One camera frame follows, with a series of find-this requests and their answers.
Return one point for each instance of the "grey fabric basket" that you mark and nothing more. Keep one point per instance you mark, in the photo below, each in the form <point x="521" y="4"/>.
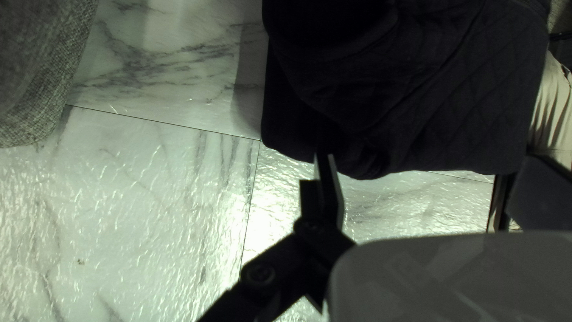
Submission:
<point x="35" y="67"/>

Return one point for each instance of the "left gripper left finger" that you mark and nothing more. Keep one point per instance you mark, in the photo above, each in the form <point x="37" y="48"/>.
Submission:
<point x="313" y="246"/>

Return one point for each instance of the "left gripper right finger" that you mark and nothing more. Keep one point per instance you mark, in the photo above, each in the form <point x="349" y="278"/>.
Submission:
<point x="540" y="201"/>

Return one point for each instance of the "black frame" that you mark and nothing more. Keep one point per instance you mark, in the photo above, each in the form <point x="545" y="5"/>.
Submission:
<point x="501" y="201"/>

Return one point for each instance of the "black sweatshirt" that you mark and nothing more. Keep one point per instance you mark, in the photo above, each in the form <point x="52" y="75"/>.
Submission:
<point x="402" y="89"/>

